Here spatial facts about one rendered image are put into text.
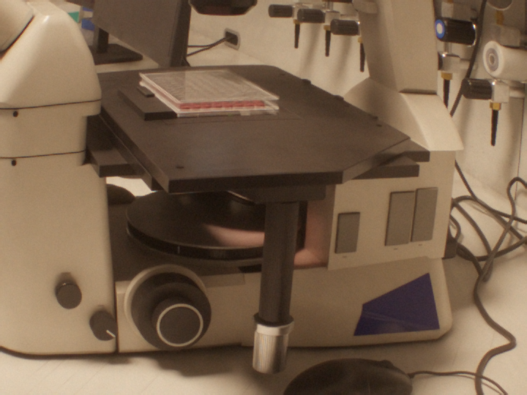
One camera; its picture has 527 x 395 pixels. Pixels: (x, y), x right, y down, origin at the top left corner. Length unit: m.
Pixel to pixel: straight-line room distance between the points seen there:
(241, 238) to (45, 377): 0.23
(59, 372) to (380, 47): 0.44
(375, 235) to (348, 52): 0.98
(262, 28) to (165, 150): 1.55
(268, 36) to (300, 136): 1.46
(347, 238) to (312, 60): 1.14
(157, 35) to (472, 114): 0.52
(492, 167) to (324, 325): 0.62
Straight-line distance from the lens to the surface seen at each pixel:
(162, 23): 1.15
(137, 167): 0.67
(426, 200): 0.86
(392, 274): 0.86
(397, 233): 0.85
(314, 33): 1.93
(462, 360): 0.84
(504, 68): 1.24
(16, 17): 0.74
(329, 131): 0.73
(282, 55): 2.09
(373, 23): 0.90
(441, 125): 0.88
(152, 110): 0.75
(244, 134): 0.71
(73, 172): 0.73
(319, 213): 0.84
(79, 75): 0.71
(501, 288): 1.02
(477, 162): 1.42
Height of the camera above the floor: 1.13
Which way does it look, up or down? 19 degrees down
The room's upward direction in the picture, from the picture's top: 4 degrees clockwise
